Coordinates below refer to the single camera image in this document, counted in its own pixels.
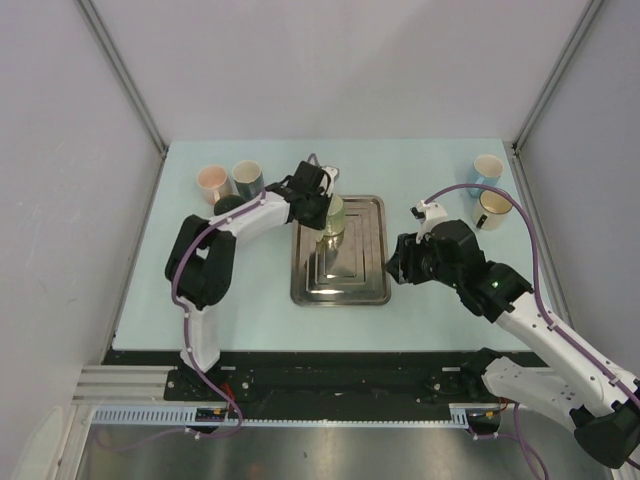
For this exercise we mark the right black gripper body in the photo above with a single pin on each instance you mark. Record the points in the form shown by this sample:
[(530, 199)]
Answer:
[(432, 269)]

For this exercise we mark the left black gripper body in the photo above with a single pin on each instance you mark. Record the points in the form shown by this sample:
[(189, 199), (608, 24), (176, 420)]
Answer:
[(316, 211)]

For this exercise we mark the green mug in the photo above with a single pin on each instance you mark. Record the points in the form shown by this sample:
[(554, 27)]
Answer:
[(335, 221)]

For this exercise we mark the dark teal mug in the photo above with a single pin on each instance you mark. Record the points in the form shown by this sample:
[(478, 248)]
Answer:
[(248, 178)]

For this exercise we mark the black mug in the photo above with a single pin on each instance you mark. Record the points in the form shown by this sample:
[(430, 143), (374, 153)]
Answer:
[(228, 203)]

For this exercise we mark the light blue mug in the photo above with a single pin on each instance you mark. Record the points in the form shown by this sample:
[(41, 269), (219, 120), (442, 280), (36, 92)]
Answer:
[(487, 170)]

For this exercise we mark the pink mug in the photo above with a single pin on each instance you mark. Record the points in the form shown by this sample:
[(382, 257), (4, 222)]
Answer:
[(214, 183)]

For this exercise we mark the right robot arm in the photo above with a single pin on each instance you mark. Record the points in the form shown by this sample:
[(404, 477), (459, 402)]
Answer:
[(591, 396)]

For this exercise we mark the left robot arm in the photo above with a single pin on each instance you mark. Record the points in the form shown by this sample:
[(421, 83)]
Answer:
[(200, 265)]

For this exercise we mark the steel tray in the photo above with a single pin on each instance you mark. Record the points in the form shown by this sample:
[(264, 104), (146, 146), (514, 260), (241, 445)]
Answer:
[(346, 269)]

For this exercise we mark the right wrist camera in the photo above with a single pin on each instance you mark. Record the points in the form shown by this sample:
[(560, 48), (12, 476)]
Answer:
[(429, 215)]

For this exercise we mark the white cable duct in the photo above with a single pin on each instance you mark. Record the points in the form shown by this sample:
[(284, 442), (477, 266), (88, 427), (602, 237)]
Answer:
[(452, 416)]

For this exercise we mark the left aluminium frame post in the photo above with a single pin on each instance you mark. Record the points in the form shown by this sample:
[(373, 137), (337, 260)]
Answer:
[(106, 44)]

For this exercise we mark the aluminium frame post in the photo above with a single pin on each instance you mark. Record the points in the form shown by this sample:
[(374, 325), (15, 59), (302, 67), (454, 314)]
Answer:
[(106, 44), (560, 68)]

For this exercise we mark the right aluminium frame post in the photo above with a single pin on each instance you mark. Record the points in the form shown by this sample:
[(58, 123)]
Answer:
[(560, 68)]

